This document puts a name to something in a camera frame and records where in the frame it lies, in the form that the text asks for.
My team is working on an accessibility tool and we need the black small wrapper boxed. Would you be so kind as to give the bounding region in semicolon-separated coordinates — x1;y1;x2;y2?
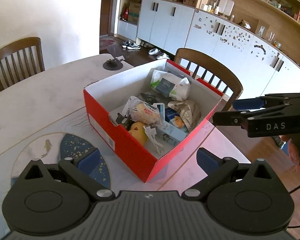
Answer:
116;113;134;130

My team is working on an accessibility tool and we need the person's right hand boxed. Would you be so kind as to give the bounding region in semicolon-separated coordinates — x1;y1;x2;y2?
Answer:
280;135;300;174

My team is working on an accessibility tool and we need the silver foil bag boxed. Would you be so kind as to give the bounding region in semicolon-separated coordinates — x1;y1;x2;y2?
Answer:
168;99;201;132

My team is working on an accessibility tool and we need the white charging cable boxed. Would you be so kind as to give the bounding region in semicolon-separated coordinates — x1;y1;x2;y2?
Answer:
142;125;166;155

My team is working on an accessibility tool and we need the blue fish pattern table mat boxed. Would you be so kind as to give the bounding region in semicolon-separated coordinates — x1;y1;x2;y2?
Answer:
0;109;146;238

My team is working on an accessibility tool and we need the grey white wipes pack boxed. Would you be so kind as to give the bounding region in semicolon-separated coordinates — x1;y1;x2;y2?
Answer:
150;70;191;101

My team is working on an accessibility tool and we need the wooden chair beside box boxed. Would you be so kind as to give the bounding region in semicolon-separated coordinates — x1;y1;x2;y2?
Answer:
174;48;243;111

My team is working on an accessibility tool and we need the red cardboard shoe box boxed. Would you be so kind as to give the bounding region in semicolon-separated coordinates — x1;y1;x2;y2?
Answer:
83;60;223;182

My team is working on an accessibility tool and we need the white wall cabinet unit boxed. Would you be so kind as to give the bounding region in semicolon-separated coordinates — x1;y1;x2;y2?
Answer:
117;0;300;98

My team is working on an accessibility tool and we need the yellow round toy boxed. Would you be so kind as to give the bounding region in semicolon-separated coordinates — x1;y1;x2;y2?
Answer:
128;121;148;146

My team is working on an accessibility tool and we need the pair of sneakers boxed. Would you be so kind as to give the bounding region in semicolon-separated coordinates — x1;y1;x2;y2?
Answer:
121;40;141;50

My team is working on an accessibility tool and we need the clear bread snack packet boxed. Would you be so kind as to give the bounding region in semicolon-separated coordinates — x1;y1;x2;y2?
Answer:
128;98;160;124

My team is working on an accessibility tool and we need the light blue carton box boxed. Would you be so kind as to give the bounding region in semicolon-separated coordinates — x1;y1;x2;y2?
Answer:
153;103;188;147

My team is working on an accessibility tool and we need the wooden chair behind table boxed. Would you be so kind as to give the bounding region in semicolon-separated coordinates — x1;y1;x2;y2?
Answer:
0;37;45;91

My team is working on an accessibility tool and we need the black round table socket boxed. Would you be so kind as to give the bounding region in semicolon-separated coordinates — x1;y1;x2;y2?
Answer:
103;59;123;71

